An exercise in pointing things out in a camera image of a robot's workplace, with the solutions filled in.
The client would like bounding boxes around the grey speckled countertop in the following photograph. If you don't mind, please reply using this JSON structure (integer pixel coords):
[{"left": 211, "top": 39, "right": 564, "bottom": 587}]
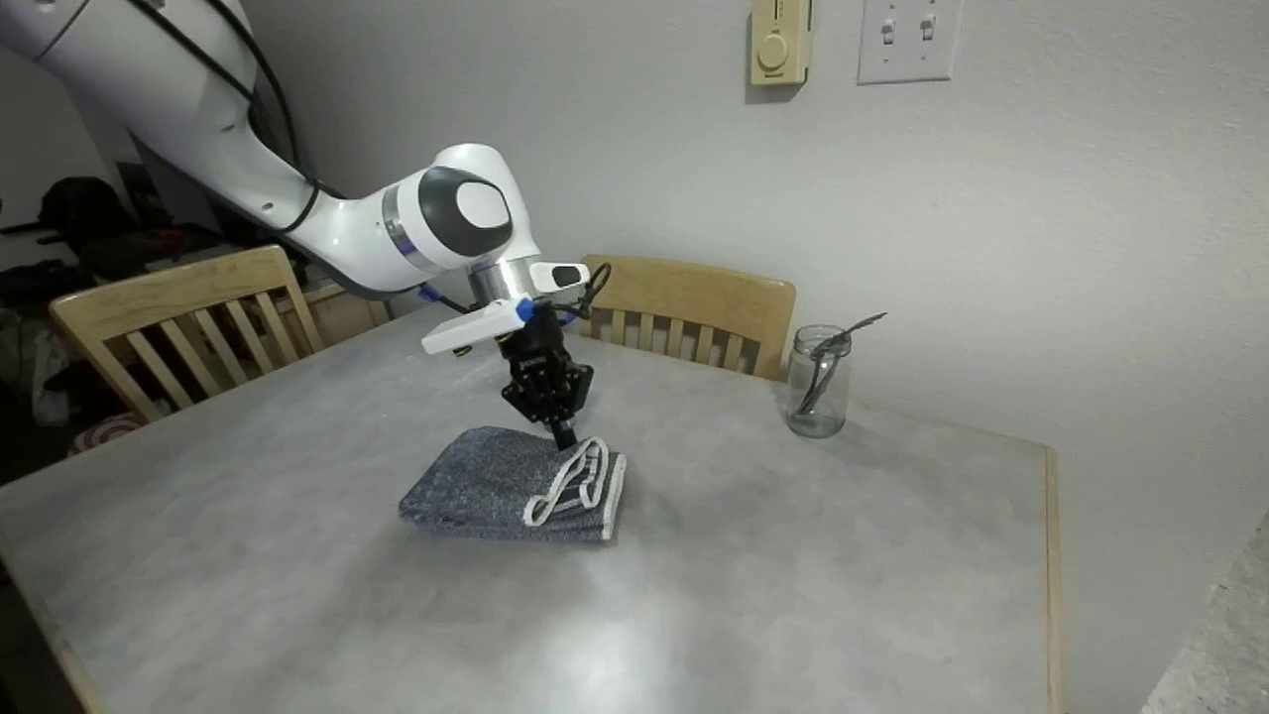
[{"left": 1136, "top": 511, "right": 1269, "bottom": 714}]

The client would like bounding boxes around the grey towel with white trim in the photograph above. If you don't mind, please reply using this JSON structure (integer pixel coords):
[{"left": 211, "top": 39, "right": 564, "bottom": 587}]
[{"left": 396, "top": 425, "right": 629, "bottom": 546}]

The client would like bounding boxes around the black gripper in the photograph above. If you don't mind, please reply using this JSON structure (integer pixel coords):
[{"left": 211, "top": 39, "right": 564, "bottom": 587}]
[{"left": 494, "top": 320, "right": 598, "bottom": 450}]

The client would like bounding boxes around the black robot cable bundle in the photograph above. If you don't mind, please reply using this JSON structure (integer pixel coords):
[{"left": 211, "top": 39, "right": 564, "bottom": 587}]
[{"left": 132, "top": 0, "right": 326, "bottom": 230}]

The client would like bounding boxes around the dark clutter pile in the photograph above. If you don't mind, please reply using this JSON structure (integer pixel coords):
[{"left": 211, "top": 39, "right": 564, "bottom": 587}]
[{"left": 0, "top": 173, "right": 240, "bottom": 280}]

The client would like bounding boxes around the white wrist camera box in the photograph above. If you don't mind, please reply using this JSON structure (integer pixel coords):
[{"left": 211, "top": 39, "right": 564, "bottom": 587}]
[{"left": 415, "top": 292, "right": 528, "bottom": 358}]

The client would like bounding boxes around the wall light switch plate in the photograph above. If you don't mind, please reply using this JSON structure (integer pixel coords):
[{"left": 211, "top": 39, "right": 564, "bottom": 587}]
[{"left": 851, "top": 0, "right": 967, "bottom": 87}]

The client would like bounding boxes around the clear glass jar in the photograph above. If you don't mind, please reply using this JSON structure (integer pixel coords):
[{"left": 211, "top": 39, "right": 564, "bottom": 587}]
[{"left": 778, "top": 320, "right": 851, "bottom": 443}]

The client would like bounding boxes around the beige wall switch plate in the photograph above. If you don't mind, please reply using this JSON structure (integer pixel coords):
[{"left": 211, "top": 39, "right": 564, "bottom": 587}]
[{"left": 745, "top": 0, "right": 814, "bottom": 95}]

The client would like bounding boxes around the small wooden side cabinet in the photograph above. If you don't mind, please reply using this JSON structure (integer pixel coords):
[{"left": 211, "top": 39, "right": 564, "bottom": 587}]
[{"left": 306, "top": 280, "right": 396, "bottom": 351}]

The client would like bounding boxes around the wooden slat-back chair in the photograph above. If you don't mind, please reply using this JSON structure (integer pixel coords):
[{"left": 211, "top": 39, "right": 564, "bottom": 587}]
[
  {"left": 46, "top": 242, "right": 326, "bottom": 429},
  {"left": 575, "top": 252, "right": 799, "bottom": 386}
]

